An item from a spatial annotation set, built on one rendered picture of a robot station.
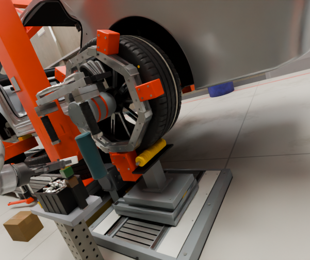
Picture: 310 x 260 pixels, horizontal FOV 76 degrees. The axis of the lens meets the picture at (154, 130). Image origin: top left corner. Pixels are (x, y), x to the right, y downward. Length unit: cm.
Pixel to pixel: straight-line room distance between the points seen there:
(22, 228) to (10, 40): 141
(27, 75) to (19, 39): 22
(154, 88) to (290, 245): 93
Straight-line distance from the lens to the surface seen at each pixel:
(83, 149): 112
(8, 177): 75
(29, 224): 212
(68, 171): 95
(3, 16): 162
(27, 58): 155
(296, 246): 121
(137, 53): 97
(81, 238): 129
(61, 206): 105
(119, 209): 150
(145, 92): 87
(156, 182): 131
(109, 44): 96
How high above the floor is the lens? 89
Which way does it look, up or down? 14 degrees down
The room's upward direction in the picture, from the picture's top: 19 degrees counter-clockwise
